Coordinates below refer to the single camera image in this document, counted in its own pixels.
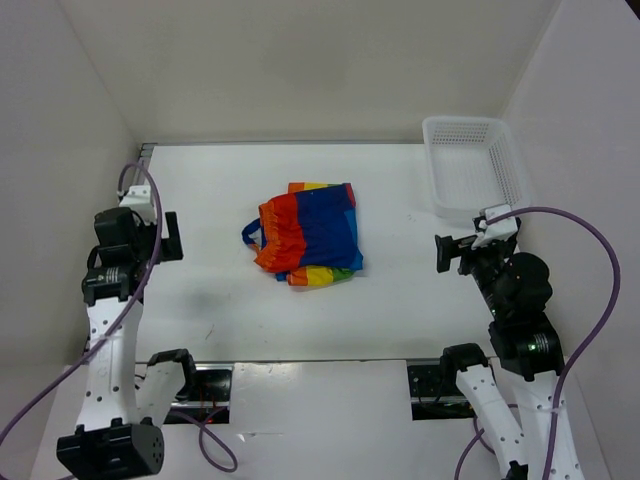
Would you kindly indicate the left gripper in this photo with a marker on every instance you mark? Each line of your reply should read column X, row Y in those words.
column 170, row 247

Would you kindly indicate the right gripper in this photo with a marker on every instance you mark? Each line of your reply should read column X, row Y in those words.
column 447, row 246

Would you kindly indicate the rainbow striped shorts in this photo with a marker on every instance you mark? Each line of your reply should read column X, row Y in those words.
column 308, row 236

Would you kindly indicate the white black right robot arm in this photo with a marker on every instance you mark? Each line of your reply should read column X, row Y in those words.
column 531, row 439

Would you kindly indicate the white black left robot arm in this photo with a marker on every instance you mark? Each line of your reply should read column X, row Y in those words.
column 118, row 431

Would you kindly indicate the white plastic basket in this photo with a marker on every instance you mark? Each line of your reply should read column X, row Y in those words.
column 474, row 163

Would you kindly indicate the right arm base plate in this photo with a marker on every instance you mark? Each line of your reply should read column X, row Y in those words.
column 431, row 397

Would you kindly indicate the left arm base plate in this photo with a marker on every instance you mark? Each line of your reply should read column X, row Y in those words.
column 209, row 399

